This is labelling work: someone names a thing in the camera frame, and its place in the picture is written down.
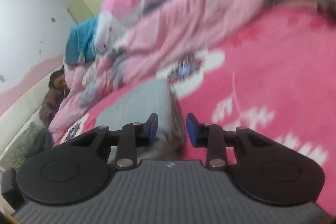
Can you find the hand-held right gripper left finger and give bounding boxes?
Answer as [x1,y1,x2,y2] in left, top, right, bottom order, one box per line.
[70,113,158,169]

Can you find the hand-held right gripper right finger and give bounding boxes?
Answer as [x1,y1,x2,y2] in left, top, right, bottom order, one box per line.
[186,113,273,170]

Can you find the grey pants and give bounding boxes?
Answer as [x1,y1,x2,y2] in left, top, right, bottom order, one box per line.
[97,78,185,161]

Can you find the white knit garment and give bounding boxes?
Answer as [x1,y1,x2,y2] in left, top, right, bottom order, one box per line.
[82,63,98,86]

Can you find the pink flower-print blanket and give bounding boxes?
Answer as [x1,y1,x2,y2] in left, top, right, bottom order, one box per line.
[50,4,336,214]

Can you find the pink floral quilt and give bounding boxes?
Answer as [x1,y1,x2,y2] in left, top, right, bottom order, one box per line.
[49,0,267,140]

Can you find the maroon jacket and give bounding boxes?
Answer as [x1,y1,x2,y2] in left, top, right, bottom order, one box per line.
[39,87,67,127]

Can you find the teal and pink cartoon quilt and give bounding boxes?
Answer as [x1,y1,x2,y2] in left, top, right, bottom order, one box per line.
[64,0,229,64]

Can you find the green leaf-print pillow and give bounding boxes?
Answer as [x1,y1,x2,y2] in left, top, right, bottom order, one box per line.
[0,122,46,170]

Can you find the pink and white headboard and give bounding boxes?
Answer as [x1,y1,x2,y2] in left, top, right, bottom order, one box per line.
[0,55,65,153]

